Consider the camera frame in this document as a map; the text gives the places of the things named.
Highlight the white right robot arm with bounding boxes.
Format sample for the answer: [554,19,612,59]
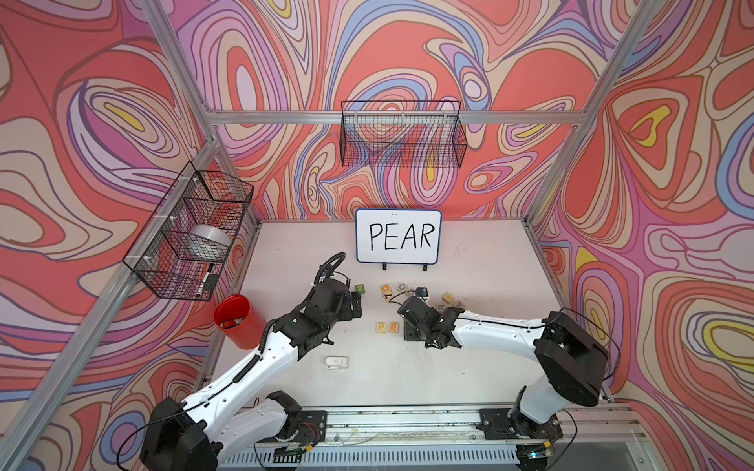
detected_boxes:
[397,296,609,426]

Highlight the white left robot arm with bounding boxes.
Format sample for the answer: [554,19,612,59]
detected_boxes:
[139,252,362,470]

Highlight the whiteboard with PEAR text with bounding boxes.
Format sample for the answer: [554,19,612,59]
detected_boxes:
[355,208,443,265]

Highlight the white small device on table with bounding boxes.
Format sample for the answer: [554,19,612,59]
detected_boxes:
[325,355,350,370]

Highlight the red plastic cup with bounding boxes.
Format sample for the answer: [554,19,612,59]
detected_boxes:
[214,294,266,351]

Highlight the white tape roll in basket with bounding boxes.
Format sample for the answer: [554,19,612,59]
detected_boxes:
[186,225,232,263]

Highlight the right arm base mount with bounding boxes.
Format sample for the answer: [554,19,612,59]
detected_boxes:
[475,408,564,442]

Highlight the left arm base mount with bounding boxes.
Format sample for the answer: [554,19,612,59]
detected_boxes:
[262,391,328,445]

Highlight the black wire basket back wall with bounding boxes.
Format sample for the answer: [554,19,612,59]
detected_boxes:
[340,98,469,169]

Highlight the black wire basket wall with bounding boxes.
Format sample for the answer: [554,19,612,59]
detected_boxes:
[340,98,469,169]
[123,163,254,301]

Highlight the black wire basket left wall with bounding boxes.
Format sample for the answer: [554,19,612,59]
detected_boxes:
[123,163,254,301]

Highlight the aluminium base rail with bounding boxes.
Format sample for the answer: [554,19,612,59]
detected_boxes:
[220,403,663,470]

